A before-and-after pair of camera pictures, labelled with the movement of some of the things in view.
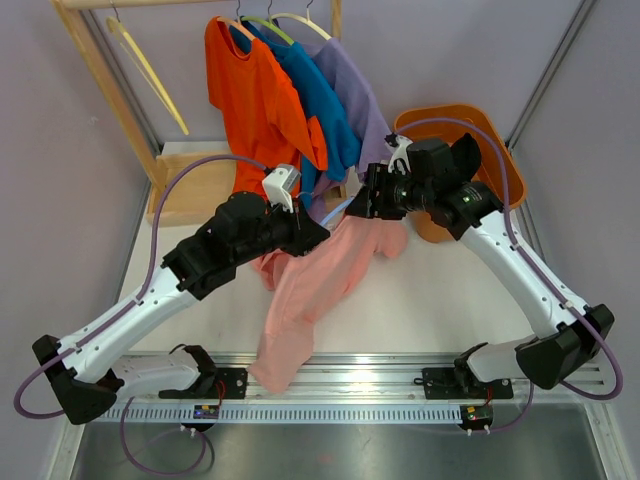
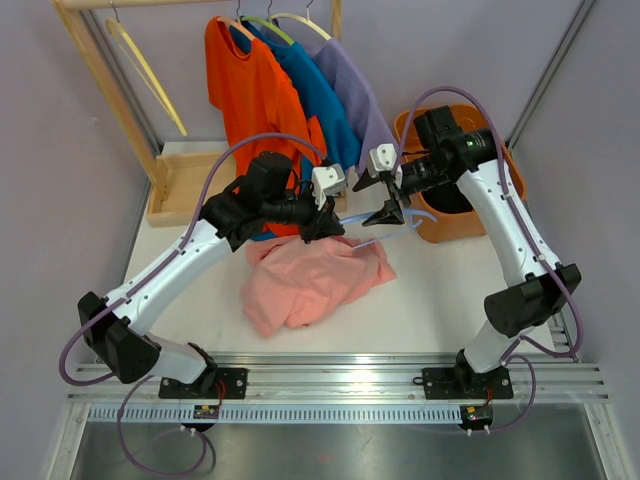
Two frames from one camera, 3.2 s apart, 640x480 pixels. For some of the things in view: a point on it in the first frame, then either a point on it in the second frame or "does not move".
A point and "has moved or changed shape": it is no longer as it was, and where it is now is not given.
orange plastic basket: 497,171 does not move
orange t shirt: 270,122 does not move
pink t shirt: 306,285 has moved or changed shape
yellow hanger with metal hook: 114,24 does not move
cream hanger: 304,19 does not move
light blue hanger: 337,208 → 412,224
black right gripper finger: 360,205 → 391,213
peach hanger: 238,23 does not move
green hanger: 270,22 does not move
